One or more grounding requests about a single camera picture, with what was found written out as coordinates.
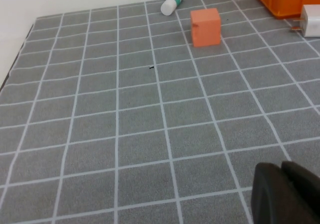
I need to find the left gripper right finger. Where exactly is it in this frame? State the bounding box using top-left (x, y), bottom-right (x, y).
top-left (281, 160), bottom-right (320, 224)

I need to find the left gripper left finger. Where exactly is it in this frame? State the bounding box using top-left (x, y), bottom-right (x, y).
top-left (250, 162), bottom-right (311, 224)

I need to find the white power adapter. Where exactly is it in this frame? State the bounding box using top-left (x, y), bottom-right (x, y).
top-left (289, 4), bottom-right (320, 39)

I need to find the grey checked tablecloth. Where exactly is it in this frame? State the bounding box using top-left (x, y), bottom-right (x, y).
top-left (0, 0), bottom-right (320, 224)

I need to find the salmon orange foam cube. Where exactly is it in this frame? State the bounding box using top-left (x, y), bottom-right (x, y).
top-left (189, 7), bottom-right (222, 48)

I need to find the white green glue stick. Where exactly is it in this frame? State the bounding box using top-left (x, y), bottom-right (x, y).
top-left (160, 0), bottom-right (188, 17)

